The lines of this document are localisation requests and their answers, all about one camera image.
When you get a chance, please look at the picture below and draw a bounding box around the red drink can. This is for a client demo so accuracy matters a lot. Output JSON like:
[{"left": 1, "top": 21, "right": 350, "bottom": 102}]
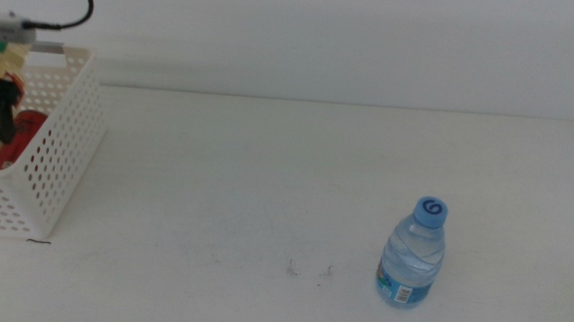
[{"left": 0, "top": 108, "right": 51, "bottom": 174}]

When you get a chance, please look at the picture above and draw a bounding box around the white perforated plastic basket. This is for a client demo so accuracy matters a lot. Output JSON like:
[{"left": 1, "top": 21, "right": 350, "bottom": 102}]
[{"left": 0, "top": 41, "right": 113, "bottom": 244}]

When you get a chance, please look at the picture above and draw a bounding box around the small water bottle blue cap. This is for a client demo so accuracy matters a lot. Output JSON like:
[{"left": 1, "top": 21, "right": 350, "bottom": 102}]
[{"left": 373, "top": 192, "right": 449, "bottom": 311}]

